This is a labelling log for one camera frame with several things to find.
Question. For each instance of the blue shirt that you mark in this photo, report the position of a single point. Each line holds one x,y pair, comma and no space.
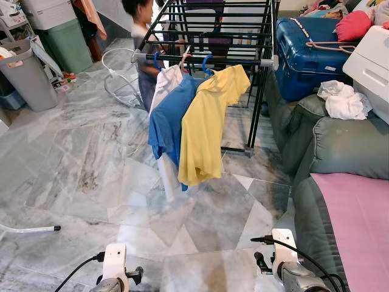
165,131

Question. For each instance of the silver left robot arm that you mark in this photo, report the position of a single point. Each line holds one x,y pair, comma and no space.
108,286

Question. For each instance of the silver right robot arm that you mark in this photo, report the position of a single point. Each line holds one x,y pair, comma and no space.
301,280

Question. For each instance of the blue plastic hanger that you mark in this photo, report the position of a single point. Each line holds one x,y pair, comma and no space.
207,72
157,67

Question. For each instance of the pink sofa mat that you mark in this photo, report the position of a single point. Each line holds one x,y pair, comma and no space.
358,231

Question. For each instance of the grey-green sofa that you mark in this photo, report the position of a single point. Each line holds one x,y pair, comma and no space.
340,146

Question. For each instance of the yellow shirt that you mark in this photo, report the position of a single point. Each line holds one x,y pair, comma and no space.
206,128

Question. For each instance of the crumpled white cloth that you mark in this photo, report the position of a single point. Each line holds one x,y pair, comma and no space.
343,100

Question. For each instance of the white shirt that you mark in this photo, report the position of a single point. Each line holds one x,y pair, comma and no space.
167,82

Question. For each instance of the blue hard suitcase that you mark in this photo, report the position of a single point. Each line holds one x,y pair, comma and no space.
304,67

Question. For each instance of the black metal drying rack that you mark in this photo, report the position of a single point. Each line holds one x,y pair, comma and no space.
243,61

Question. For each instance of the red floor toy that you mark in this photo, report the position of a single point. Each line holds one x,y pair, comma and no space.
68,77

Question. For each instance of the blue plastic tub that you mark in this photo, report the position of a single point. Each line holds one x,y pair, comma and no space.
11,99

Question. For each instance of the grey laundry bin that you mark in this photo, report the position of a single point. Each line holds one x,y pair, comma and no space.
27,79

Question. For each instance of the white storage box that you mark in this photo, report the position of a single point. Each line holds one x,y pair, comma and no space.
371,67

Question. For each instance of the green laundry basket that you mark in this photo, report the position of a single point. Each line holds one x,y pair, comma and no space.
67,45

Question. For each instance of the small child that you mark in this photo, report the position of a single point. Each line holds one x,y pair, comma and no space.
141,33

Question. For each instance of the red cushion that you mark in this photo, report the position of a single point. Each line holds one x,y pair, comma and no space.
354,25

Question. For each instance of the brown wooden board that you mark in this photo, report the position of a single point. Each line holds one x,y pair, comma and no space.
91,18

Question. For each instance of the white storage bin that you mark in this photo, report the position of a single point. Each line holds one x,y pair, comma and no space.
47,13

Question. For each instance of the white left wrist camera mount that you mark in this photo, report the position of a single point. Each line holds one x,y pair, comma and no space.
114,261

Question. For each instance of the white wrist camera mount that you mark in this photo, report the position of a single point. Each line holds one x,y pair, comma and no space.
114,261
284,243

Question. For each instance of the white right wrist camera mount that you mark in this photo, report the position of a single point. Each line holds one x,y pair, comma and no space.
284,243

